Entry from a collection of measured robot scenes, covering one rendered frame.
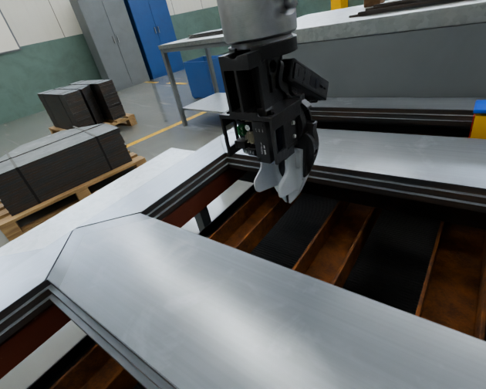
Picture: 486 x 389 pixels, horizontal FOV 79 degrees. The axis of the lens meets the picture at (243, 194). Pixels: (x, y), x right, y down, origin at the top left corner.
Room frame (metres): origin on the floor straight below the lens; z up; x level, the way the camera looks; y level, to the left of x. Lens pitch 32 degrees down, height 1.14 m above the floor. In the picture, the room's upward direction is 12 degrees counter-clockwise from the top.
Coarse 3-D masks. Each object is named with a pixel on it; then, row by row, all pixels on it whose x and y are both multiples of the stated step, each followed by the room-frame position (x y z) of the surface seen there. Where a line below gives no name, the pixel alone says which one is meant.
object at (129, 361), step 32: (224, 160) 0.67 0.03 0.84; (256, 160) 0.62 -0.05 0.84; (192, 192) 0.57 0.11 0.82; (384, 192) 0.42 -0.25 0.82; (416, 192) 0.39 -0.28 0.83; (448, 192) 0.36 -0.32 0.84; (480, 192) 0.34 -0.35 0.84; (96, 224) 0.48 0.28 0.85; (64, 256) 0.40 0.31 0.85; (0, 320) 0.30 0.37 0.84; (128, 352) 0.21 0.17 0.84; (160, 384) 0.17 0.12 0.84
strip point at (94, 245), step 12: (108, 228) 0.46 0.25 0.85; (120, 228) 0.45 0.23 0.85; (132, 228) 0.44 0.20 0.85; (84, 240) 0.44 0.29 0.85; (96, 240) 0.43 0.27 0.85; (108, 240) 0.42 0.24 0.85; (120, 240) 0.41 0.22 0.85; (84, 252) 0.40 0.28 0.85; (96, 252) 0.39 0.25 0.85; (72, 264) 0.38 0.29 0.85; (84, 264) 0.37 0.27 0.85; (72, 276) 0.35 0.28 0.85
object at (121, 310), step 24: (192, 240) 0.37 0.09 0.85; (144, 264) 0.34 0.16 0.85; (168, 264) 0.33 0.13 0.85; (192, 264) 0.32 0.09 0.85; (120, 288) 0.30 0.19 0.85; (144, 288) 0.29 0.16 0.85; (168, 288) 0.28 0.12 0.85; (96, 312) 0.27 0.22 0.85; (120, 312) 0.26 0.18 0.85; (144, 312) 0.25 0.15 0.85; (120, 336) 0.23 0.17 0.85
